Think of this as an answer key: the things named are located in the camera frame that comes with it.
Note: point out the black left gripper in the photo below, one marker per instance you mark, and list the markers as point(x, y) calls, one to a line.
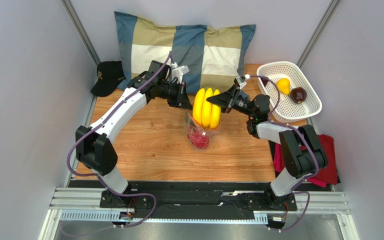
point(181, 100)

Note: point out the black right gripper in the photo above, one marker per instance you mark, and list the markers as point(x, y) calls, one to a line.
point(231, 101)

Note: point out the yellow banana bunch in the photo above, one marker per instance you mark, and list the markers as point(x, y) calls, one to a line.
point(206, 114)

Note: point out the clear orange zip bag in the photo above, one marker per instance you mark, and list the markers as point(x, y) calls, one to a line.
point(188, 120)

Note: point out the red dragon fruit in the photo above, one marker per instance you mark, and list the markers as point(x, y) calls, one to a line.
point(197, 137)

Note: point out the yellow lemon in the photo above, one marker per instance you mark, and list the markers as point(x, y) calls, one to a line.
point(283, 86)

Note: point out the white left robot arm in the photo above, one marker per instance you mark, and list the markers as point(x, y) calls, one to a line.
point(94, 144)

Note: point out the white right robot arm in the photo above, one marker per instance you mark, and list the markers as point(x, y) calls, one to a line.
point(302, 151)

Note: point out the dark red small fruit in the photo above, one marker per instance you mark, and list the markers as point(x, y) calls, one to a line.
point(264, 80)

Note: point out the plaid blue beige pillow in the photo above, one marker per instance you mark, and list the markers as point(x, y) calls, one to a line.
point(214, 57)

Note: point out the black folded cloth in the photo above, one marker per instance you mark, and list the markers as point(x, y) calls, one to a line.
point(272, 147)

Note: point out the white perforated plastic basket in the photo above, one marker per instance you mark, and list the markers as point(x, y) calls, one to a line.
point(286, 110)

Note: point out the dark purple round fruit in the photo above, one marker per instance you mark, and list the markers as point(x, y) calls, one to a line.
point(298, 95)

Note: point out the black baseball cap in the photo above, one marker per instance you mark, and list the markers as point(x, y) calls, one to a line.
point(109, 75)

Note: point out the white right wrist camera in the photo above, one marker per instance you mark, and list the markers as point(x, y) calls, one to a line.
point(241, 81)

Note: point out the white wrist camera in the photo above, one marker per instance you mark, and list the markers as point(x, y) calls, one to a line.
point(241, 81)
point(177, 72)

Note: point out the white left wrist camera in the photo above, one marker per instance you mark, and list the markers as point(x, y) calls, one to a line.
point(177, 72)

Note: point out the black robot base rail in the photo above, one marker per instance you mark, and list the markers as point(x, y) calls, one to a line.
point(198, 200)

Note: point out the aluminium frame post right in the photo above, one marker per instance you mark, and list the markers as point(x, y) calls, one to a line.
point(318, 32)

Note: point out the aluminium frame post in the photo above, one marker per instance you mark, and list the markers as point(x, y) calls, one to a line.
point(318, 32)
point(79, 27)

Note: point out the aluminium frame post left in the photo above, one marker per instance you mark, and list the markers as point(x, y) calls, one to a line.
point(79, 27)

